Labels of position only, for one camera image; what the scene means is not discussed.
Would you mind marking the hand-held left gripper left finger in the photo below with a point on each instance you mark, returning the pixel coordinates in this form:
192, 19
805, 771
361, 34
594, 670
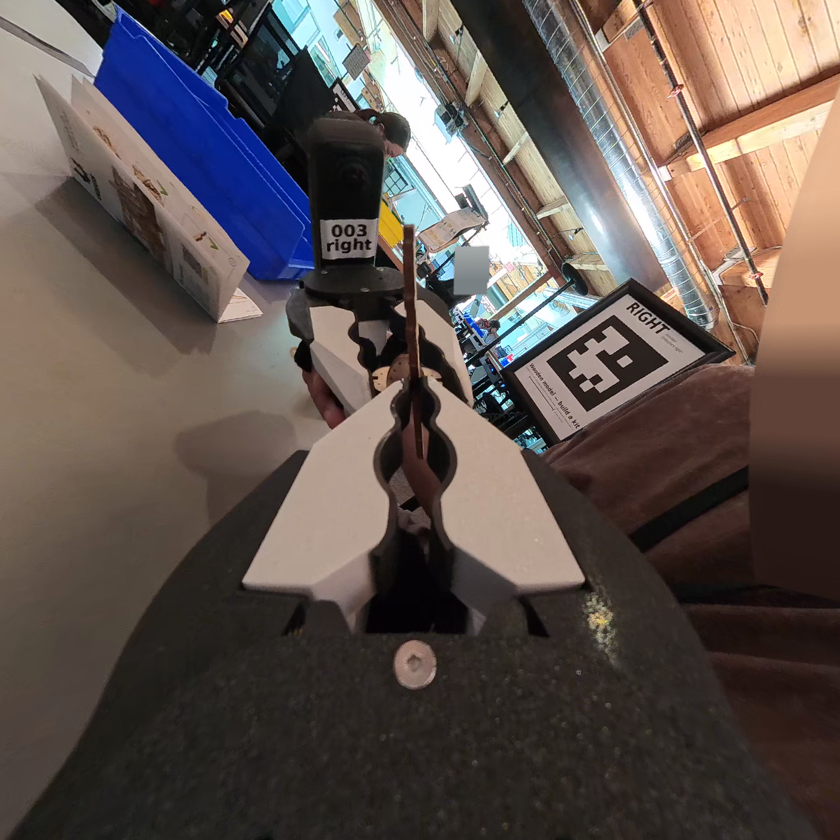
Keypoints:
328, 512

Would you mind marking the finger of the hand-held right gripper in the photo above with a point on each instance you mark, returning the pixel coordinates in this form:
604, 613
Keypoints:
334, 354
441, 348

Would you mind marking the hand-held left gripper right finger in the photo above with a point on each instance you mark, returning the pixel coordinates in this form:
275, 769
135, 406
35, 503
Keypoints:
499, 518

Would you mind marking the round wooden model disc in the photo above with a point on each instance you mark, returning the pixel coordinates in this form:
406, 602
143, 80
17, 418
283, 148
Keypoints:
392, 375

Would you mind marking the long wooden model strip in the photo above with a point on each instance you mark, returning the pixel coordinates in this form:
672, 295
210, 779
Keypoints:
410, 295

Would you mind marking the person's right hand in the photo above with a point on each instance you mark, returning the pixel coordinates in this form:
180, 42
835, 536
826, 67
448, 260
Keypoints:
325, 400

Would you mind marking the yellow plastic bin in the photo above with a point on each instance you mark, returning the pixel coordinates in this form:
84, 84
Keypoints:
390, 229

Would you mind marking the blue plastic bin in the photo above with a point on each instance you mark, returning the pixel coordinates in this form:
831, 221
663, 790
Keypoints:
197, 144

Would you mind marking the black glass cabinet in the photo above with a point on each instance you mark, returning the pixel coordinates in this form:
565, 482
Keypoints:
256, 59

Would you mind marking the framed marker sign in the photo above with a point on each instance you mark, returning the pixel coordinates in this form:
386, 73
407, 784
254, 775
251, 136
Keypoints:
610, 361

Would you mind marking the person's brown sweater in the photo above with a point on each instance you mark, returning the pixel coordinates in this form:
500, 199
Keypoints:
656, 446

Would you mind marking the white instruction leaflet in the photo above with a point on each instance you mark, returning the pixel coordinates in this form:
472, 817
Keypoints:
151, 210

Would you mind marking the large black duct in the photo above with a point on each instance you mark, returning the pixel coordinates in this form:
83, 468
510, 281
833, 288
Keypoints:
558, 131

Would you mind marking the large silver ventilation duct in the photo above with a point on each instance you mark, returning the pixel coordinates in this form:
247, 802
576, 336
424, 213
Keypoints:
630, 170

